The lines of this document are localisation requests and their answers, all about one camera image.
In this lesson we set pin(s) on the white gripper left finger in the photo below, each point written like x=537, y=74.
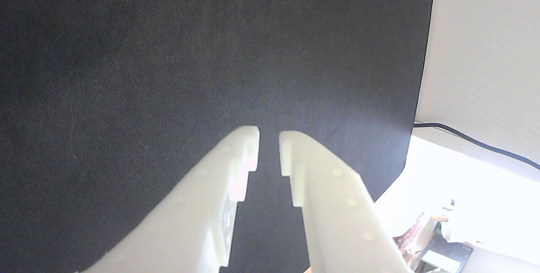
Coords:
x=198, y=214

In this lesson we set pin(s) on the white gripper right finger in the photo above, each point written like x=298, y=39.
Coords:
x=337, y=222

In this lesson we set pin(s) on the dark grey box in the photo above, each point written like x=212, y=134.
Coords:
x=443, y=256

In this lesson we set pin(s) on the black mouse mat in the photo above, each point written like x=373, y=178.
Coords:
x=168, y=62

